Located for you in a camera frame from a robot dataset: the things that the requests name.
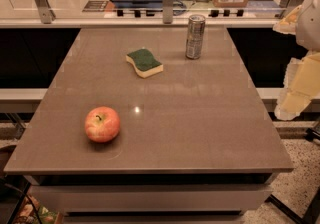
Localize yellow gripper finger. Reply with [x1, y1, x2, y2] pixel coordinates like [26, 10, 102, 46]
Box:
[273, 5, 301, 35]
[274, 51, 320, 121]

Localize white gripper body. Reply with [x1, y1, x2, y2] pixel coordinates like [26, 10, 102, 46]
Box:
[296, 0, 320, 51]

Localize silver redbull can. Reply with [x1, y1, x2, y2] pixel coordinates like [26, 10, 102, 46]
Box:
[185, 14, 206, 59]

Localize red apple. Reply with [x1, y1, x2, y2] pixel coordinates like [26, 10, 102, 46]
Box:
[85, 106, 120, 143]

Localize green yellow sponge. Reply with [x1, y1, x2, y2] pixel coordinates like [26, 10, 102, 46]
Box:
[126, 48, 164, 78]

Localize grey table drawer front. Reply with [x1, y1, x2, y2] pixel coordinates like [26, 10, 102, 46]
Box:
[31, 184, 271, 213]

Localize snack bags in bin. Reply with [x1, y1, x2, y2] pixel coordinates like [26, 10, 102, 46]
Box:
[12, 197, 62, 224]

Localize middle metal glass bracket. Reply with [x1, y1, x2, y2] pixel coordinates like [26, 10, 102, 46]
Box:
[162, 0, 175, 25]

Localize left metal glass bracket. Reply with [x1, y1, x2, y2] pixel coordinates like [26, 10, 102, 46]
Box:
[34, 0, 56, 24]

